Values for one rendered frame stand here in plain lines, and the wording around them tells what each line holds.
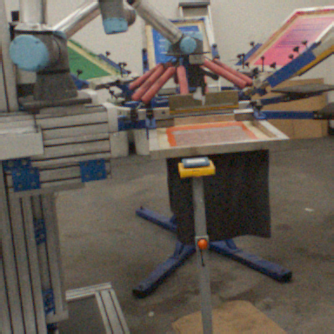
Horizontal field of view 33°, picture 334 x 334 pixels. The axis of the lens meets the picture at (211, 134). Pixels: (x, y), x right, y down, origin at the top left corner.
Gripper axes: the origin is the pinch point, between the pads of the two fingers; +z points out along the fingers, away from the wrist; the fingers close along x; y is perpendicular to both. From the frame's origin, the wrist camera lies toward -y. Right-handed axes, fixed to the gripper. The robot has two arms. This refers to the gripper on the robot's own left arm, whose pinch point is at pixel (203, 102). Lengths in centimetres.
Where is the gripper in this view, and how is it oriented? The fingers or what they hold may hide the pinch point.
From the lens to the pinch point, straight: 287.9
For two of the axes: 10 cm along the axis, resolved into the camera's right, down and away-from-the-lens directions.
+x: 1.2, 1.8, -9.8
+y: -9.9, 0.8, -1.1
